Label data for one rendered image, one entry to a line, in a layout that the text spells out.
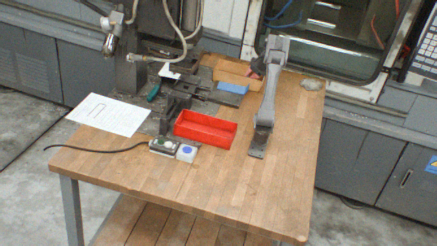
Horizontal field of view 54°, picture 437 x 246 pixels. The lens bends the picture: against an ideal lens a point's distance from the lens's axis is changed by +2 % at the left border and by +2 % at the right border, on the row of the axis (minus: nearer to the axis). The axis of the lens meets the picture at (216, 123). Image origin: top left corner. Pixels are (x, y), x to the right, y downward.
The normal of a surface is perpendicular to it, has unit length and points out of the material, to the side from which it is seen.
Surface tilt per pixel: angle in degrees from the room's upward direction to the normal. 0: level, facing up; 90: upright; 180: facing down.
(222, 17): 90
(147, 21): 90
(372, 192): 90
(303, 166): 0
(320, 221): 0
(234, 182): 0
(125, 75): 90
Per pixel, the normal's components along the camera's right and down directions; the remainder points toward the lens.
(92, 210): 0.12, -0.78
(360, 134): -0.32, 0.55
